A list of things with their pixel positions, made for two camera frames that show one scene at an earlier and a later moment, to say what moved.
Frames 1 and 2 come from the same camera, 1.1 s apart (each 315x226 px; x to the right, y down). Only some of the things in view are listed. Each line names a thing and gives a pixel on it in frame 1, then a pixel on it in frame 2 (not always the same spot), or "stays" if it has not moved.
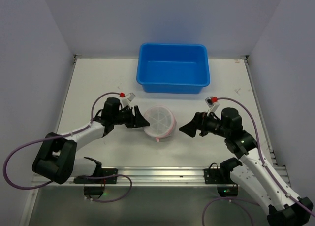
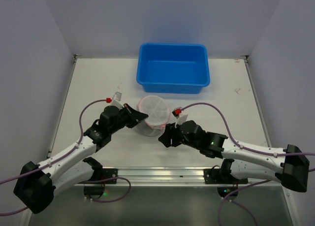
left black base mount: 94,188 stays
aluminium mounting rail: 153,177 stays
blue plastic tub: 174,68 stays
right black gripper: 200,123 to 173,135
